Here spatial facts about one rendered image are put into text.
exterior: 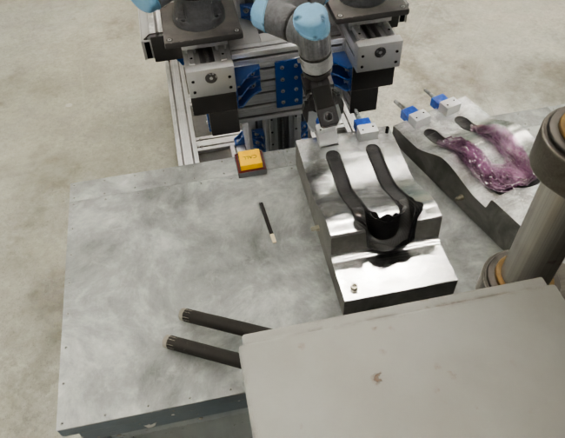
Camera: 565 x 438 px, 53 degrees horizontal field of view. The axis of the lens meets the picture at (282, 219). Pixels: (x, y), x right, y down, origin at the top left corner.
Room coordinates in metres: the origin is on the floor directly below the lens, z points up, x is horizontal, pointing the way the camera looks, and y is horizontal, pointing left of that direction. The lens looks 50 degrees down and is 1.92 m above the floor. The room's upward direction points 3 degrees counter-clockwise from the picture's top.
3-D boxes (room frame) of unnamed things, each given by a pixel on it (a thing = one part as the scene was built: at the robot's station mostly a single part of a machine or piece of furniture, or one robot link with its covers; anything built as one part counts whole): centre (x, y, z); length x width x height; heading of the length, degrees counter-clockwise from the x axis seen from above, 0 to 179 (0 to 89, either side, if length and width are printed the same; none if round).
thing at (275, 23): (1.19, -0.02, 1.23); 0.11 x 0.11 x 0.08; 50
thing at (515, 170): (1.06, -0.55, 0.90); 0.26 x 0.18 x 0.08; 26
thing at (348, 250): (0.92, -0.21, 0.87); 0.50 x 0.26 x 0.14; 9
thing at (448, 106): (1.33, -0.47, 0.86); 0.13 x 0.05 x 0.05; 26
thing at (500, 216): (1.06, -0.55, 0.86); 0.50 x 0.26 x 0.11; 26
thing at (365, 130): (1.20, -0.23, 0.89); 0.13 x 0.05 x 0.05; 9
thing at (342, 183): (0.94, -0.22, 0.92); 0.35 x 0.16 x 0.09; 9
